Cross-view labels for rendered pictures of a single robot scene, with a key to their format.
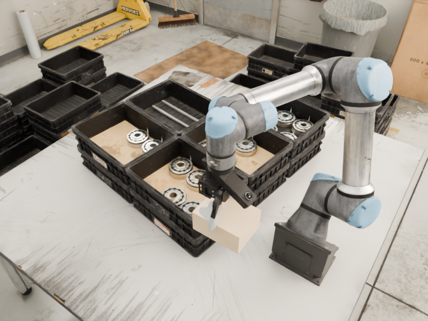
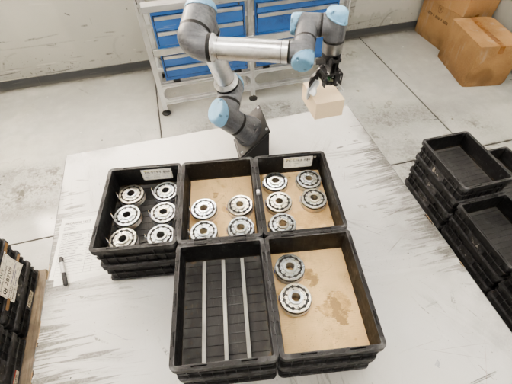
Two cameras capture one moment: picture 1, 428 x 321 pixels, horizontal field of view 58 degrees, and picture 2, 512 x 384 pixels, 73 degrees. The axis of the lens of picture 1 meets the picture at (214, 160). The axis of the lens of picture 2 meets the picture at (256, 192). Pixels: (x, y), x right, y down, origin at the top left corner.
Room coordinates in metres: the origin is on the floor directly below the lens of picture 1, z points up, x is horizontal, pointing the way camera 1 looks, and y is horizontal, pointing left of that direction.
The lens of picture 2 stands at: (1.84, 0.58, 1.93)
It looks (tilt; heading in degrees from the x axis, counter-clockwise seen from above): 50 degrees down; 223
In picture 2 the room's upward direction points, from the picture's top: 2 degrees counter-clockwise
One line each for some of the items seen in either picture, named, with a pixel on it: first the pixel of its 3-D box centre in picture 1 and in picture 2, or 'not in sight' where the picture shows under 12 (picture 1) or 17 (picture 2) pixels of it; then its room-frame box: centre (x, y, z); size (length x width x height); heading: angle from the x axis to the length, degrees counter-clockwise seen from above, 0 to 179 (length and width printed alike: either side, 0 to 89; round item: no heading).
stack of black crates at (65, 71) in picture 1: (78, 85); not in sight; (2.71, 1.08, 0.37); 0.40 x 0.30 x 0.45; 145
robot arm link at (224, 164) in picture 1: (220, 156); (333, 46); (0.75, -0.02, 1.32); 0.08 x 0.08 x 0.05
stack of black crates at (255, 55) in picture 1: (274, 73); not in sight; (3.00, -0.52, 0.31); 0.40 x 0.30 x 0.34; 55
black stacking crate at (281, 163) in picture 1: (235, 149); (220, 206); (1.32, -0.10, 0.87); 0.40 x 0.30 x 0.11; 47
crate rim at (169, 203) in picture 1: (186, 175); (296, 190); (1.10, 0.11, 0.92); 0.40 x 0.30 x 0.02; 47
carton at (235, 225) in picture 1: (226, 219); (321, 98); (0.74, -0.04, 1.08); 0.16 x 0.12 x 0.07; 55
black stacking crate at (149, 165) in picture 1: (186, 185); (296, 199); (1.10, 0.11, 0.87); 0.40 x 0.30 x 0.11; 47
